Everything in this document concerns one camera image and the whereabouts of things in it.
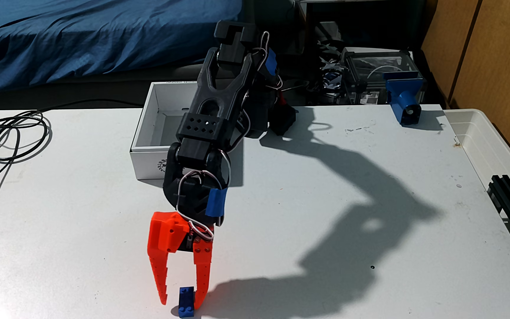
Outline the white plastic bin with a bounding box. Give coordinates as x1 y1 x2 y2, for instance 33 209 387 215
444 108 510 213

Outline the clear plastic enclosure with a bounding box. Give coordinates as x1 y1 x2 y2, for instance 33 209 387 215
343 48 419 105

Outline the blue toy brick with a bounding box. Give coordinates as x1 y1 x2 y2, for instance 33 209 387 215
178 286 195 318

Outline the wooden cabinet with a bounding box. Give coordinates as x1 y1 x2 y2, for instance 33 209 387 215
421 0 510 178

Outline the blue bed sheet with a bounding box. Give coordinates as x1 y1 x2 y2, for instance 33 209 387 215
0 0 243 95

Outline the grey bed frame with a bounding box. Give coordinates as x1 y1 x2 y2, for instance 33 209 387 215
0 58 243 111

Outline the white cardboard box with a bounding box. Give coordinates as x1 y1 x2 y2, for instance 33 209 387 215
130 81 215 181

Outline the black cable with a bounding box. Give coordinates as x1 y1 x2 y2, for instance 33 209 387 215
0 98 144 253

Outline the blue printed clamp holder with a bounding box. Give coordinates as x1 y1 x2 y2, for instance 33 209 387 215
385 72 425 126

